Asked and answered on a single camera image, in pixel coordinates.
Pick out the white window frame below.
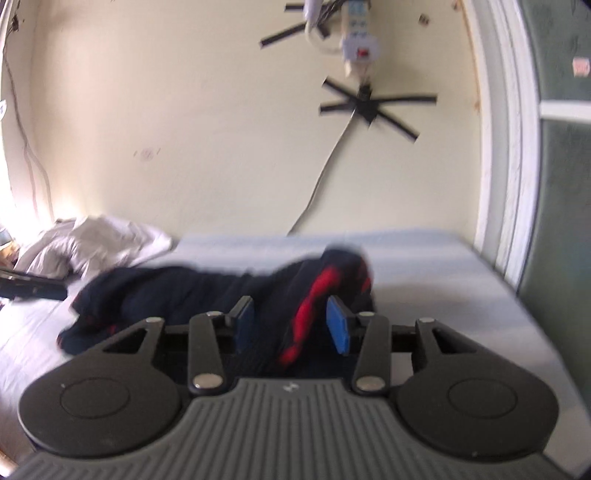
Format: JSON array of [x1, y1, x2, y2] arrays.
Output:
[[461, 0, 546, 289]]

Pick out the navy red patterned knit sweater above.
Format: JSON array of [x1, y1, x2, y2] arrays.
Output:
[[56, 247, 377, 367]]

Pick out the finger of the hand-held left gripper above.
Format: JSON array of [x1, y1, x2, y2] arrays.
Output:
[[0, 267, 68, 302]]

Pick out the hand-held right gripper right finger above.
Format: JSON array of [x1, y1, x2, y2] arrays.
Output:
[[326, 295, 478, 394]]

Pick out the white cloth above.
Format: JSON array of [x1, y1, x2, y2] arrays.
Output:
[[14, 215, 176, 280]]

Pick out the black tape cross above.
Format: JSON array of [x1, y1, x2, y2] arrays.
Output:
[[320, 78, 438, 142]]

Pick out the white power strip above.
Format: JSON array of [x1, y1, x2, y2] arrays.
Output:
[[341, 0, 382, 64]]

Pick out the thin black wall cable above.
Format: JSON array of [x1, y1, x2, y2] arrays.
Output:
[[0, 14, 52, 220]]

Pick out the white wall cable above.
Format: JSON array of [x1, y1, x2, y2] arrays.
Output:
[[287, 108, 358, 235]]

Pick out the black tape strips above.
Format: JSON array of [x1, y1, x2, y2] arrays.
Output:
[[259, 0, 334, 49]]

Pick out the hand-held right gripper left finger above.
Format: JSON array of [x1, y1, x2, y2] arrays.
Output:
[[99, 295, 256, 394]]

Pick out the green patterned window pane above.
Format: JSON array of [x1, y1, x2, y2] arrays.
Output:
[[516, 0, 591, 464]]

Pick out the blue white striped bed sheet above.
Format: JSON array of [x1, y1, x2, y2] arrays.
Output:
[[0, 228, 578, 462]]

